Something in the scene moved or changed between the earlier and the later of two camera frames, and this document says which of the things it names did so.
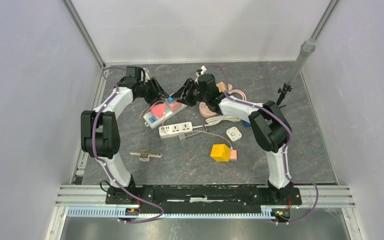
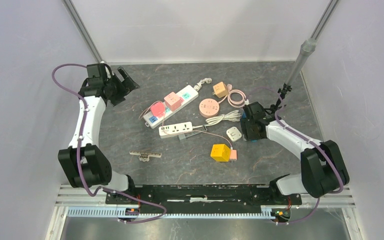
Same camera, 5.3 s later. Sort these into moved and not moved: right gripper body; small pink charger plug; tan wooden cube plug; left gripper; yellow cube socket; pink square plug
Moved: right gripper body; left gripper
Not moved: pink square plug; small pink charger plug; yellow cube socket; tan wooden cube plug
